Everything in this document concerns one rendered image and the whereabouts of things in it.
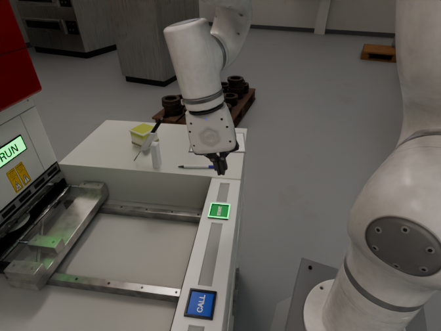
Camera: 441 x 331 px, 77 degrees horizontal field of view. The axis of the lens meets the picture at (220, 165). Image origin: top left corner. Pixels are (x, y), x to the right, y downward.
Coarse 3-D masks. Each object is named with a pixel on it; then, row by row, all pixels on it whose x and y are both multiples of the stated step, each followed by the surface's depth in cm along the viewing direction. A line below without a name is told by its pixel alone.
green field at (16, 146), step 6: (18, 138) 77; (12, 144) 75; (18, 144) 77; (0, 150) 72; (6, 150) 74; (12, 150) 76; (18, 150) 78; (0, 156) 72; (6, 156) 74; (12, 156) 76; (0, 162) 72; (6, 162) 74
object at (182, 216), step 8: (72, 200) 96; (104, 208) 93; (112, 208) 93; (120, 208) 92; (128, 208) 92; (136, 208) 92; (144, 208) 92; (152, 208) 92; (136, 216) 93; (144, 216) 93; (152, 216) 92; (160, 216) 92; (168, 216) 91; (176, 216) 90; (184, 216) 90; (192, 216) 89; (200, 216) 89
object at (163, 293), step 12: (60, 276) 72; (72, 276) 72; (84, 276) 72; (84, 288) 71; (96, 288) 70; (108, 288) 70; (120, 288) 69; (132, 288) 69; (144, 288) 69; (156, 288) 69; (168, 288) 69; (168, 300) 69
